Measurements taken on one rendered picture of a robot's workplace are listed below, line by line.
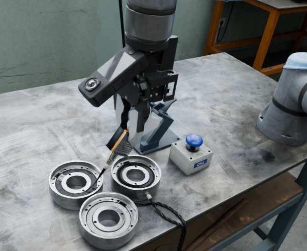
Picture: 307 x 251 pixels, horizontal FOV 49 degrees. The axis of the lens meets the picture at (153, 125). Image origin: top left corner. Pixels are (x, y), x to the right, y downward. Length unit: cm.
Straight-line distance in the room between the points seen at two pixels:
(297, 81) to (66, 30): 172
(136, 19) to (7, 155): 45
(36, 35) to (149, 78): 177
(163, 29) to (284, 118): 54
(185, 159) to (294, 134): 35
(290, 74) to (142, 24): 52
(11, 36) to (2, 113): 132
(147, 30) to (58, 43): 186
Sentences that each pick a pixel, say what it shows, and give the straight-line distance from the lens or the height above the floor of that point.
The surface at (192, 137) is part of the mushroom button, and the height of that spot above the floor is 87.
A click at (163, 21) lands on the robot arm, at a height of 117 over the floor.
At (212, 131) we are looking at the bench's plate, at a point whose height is 80.
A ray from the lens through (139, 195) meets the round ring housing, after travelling 69.
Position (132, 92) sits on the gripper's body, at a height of 104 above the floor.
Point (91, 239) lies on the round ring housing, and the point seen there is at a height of 83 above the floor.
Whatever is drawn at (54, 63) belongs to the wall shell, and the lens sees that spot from 241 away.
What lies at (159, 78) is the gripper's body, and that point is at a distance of 57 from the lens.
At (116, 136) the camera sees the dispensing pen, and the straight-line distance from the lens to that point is 64.
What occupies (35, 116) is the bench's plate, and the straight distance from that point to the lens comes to 93.
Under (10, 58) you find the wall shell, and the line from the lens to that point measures 230.
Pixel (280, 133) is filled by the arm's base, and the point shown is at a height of 83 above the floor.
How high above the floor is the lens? 133
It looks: 35 degrees down
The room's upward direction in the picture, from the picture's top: 9 degrees clockwise
